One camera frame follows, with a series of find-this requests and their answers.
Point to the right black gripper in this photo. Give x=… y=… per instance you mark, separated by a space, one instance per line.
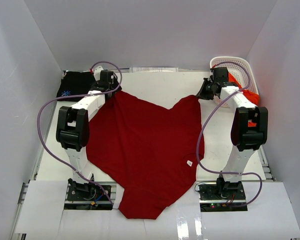
x=202 y=94

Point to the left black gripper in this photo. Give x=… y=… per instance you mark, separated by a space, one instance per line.
x=114 y=86

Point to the red t shirt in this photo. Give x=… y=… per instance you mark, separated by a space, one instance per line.
x=149 y=150

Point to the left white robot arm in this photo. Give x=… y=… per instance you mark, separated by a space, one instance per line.
x=73 y=132

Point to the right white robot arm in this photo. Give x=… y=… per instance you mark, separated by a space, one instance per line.
x=249 y=129

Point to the white papers at back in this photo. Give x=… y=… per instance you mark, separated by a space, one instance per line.
x=153 y=69

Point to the folded black t shirt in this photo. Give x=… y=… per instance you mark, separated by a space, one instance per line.
x=75 y=83

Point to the white plastic basket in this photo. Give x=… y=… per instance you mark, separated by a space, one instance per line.
x=237 y=67

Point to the orange t shirt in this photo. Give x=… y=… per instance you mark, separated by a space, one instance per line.
x=250 y=95

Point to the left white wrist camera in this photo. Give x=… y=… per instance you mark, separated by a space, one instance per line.
x=96 y=72

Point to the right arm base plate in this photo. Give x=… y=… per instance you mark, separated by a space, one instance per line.
x=211 y=201

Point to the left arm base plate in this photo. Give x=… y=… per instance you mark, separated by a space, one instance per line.
x=85 y=196

